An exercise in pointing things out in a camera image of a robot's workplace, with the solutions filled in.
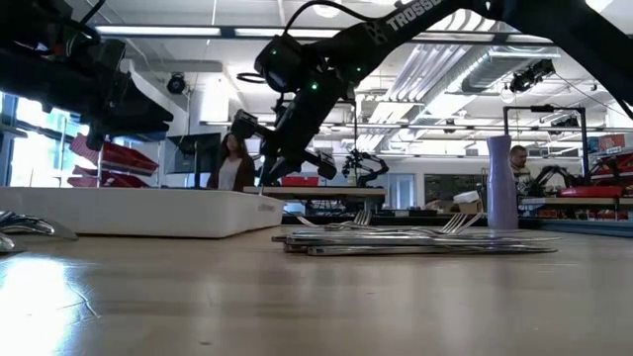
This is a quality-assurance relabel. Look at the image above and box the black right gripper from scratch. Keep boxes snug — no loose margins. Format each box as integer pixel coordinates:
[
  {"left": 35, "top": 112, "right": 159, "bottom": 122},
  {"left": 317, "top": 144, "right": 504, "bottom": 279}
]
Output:
[{"left": 230, "top": 109, "right": 338, "bottom": 188}]

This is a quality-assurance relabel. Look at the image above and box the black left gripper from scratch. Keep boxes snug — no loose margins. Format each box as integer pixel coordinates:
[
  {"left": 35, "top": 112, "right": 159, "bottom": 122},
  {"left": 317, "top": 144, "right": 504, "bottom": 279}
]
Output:
[{"left": 73, "top": 37, "right": 175, "bottom": 152}]

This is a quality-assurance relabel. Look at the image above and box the white plastic cutlery tray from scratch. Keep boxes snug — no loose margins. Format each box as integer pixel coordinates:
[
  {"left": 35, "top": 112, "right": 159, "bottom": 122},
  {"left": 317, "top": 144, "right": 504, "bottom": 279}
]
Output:
[{"left": 0, "top": 186, "right": 286, "bottom": 239}]

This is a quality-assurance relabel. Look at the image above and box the blue storage bin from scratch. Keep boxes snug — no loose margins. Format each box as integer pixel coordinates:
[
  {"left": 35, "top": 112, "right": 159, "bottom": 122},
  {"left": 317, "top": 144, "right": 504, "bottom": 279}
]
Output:
[{"left": 123, "top": 131, "right": 168, "bottom": 143}]

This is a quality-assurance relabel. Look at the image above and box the small red bin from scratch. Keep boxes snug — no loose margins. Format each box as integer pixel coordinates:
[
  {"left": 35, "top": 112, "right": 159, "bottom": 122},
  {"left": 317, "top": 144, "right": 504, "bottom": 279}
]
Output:
[{"left": 280, "top": 175, "right": 320, "bottom": 188}]

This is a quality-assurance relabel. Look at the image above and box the red storage bin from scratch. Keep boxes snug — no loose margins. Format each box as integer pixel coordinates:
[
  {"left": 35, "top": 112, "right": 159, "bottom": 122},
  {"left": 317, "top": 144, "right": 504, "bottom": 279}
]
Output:
[
  {"left": 68, "top": 133, "right": 160, "bottom": 175},
  {"left": 66, "top": 165, "right": 149, "bottom": 188}
]

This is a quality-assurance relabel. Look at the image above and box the metal shelf rack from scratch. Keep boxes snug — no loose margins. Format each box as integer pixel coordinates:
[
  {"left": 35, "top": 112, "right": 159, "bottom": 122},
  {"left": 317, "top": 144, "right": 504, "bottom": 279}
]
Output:
[{"left": 58, "top": 133, "right": 167, "bottom": 189}]

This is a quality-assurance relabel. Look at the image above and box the black computer monitor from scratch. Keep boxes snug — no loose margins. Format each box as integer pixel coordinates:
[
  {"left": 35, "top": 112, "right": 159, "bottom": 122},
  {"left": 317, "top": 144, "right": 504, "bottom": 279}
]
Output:
[{"left": 164, "top": 132, "right": 223, "bottom": 190}]

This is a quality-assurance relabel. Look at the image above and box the long ceiling light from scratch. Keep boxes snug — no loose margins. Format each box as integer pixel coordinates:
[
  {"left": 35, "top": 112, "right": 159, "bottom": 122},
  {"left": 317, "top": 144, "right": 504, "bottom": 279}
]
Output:
[
  {"left": 234, "top": 28, "right": 342, "bottom": 40},
  {"left": 93, "top": 25, "right": 223, "bottom": 39}
]

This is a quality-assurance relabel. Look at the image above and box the white box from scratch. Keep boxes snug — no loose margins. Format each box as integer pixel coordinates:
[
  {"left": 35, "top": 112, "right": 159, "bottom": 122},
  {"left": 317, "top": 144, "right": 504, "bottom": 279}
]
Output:
[{"left": 452, "top": 190, "right": 482, "bottom": 206}]

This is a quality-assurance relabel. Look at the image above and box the lilac vase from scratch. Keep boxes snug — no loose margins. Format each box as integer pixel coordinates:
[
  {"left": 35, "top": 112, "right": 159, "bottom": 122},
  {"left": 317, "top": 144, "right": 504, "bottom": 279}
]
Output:
[{"left": 486, "top": 134, "right": 520, "bottom": 231}]

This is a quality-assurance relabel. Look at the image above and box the black ceiling spotlight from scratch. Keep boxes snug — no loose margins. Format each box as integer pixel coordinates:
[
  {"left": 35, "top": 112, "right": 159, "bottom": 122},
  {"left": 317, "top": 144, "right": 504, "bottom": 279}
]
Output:
[{"left": 507, "top": 58, "right": 557, "bottom": 95}]

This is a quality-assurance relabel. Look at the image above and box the wooden background table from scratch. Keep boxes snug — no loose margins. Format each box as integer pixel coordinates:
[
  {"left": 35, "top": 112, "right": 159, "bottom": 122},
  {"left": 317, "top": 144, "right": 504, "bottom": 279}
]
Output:
[{"left": 518, "top": 196, "right": 633, "bottom": 207}]

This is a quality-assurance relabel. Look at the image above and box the red tray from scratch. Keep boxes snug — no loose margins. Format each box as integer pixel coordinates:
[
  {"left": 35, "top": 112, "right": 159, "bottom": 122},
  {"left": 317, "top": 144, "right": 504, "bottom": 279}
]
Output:
[{"left": 558, "top": 185, "right": 623, "bottom": 199}]

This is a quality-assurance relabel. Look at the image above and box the colourful printed box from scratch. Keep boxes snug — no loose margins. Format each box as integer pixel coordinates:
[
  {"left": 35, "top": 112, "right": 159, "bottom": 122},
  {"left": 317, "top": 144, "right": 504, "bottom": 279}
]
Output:
[{"left": 588, "top": 133, "right": 633, "bottom": 154}]

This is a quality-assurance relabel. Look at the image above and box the red machine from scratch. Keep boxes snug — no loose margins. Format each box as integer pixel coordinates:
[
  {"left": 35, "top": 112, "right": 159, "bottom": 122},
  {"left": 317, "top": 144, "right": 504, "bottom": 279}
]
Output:
[{"left": 588, "top": 150, "right": 633, "bottom": 182}]

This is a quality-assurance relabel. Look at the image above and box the black ceiling camera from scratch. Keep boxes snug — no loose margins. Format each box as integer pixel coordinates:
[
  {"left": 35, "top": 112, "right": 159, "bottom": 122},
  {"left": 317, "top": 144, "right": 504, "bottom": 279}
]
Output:
[{"left": 165, "top": 72, "right": 188, "bottom": 96}]

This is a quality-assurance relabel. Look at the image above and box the silver ventilation duct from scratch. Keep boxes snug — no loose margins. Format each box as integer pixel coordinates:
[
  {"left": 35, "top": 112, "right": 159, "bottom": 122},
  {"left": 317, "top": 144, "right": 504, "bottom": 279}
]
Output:
[{"left": 459, "top": 46, "right": 563, "bottom": 95}]

